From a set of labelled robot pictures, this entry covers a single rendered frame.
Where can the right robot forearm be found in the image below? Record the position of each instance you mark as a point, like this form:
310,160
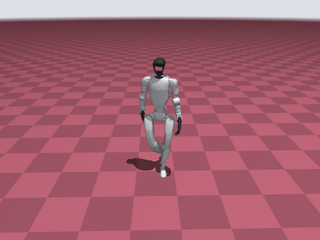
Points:
142,105

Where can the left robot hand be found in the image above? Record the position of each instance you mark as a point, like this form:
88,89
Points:
179,125

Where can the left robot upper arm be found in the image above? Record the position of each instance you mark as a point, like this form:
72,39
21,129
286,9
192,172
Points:
175,90

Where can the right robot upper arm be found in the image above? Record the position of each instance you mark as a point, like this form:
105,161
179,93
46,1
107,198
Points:
144,88

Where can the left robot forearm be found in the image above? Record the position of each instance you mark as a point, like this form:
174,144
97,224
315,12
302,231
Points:
178,110

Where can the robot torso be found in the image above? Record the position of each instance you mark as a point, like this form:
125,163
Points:
159,92

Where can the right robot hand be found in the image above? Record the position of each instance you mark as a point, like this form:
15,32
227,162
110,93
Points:
142,115

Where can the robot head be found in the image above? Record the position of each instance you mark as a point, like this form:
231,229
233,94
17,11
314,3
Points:
159,62

